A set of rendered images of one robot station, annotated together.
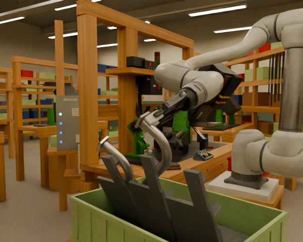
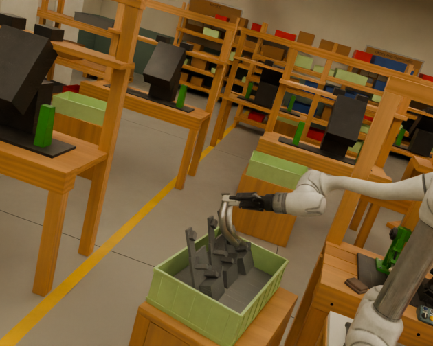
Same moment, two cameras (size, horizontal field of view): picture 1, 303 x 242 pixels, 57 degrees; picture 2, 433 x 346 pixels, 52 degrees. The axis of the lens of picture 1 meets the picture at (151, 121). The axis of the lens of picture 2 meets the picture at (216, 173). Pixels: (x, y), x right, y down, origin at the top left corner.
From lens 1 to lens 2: 1.77 m
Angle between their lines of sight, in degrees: 67
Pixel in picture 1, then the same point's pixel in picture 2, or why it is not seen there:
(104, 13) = (417, 93)
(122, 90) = not seen: hidden behind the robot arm
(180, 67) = (306, 178)
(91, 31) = (385, 110)
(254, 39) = (398, 187)
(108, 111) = (391, 203)
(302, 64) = (414, 241)
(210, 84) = (292, 202)
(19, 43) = not seen: outside the picture
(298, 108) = (389, 287)
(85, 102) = not seen: hidden behind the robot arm
